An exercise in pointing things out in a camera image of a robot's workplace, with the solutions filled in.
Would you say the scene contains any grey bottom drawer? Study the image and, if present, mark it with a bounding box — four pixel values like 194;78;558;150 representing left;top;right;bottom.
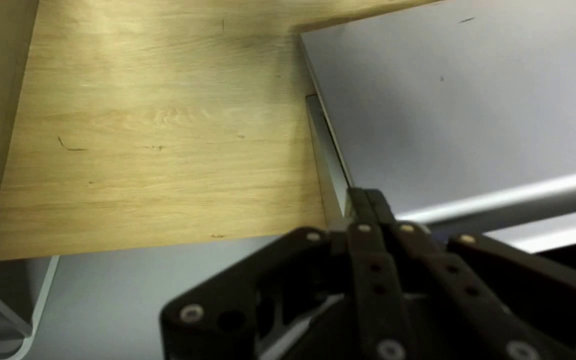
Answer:
299;0;576;251

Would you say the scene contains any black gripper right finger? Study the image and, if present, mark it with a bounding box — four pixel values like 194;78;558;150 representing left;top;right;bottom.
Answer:
374;191;576;360

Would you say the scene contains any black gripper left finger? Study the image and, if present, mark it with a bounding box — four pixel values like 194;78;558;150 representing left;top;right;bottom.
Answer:
345;188;419;360

